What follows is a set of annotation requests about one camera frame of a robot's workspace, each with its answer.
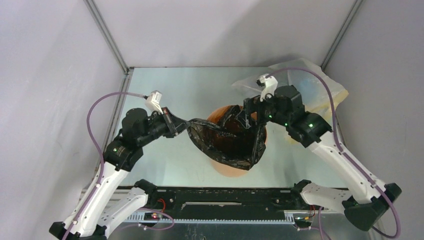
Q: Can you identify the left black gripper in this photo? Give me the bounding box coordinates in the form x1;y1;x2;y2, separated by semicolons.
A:
137;107;192;147

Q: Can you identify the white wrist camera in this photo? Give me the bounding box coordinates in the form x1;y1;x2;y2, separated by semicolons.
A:
256;74;278;102
144;90;163;115

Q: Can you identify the translucent yellowish plastic bag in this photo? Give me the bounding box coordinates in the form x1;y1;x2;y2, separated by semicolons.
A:
231;58;349;126

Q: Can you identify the right small circuit board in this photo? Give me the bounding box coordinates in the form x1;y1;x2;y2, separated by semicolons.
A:
294;216;314;222

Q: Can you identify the left aluminium corner post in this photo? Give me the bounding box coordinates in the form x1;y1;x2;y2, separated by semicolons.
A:
84;0;129;75

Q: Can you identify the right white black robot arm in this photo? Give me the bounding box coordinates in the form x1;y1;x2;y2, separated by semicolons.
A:
236;85;402;231

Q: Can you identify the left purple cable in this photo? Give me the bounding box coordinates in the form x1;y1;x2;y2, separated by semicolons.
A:
61;92;148;240

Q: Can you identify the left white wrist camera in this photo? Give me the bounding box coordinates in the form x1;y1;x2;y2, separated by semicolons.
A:
144;90;163;115

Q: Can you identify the black trash bag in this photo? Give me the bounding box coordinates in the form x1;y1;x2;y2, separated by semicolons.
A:
187;105;267;171

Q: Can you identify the left small circuit board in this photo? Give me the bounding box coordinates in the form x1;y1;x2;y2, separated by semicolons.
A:
143;212;163;221

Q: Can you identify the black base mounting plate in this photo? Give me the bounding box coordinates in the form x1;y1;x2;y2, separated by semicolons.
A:
146;186;319;222

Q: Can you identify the aluminium corner post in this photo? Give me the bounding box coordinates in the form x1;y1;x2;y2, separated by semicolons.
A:
320;0;365;72
84;0;129;75

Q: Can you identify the small circuit board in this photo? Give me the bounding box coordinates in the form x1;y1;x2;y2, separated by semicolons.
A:
294;216;314;222
143;212;163;221

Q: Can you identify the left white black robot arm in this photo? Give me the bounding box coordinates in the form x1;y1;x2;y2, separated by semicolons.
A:
49;107;190;240

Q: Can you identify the right aluminium corner post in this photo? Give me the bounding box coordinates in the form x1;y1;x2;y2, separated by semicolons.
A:
320;0;365;72

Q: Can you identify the aluminium frame rail front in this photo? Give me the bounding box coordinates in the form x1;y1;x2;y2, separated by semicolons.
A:
74;188;379;226

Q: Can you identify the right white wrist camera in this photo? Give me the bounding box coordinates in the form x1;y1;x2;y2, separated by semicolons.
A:
256;74;278;102

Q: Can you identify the orange plastic trash bin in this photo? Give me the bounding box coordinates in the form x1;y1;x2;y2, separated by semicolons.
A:
207;105;249;178

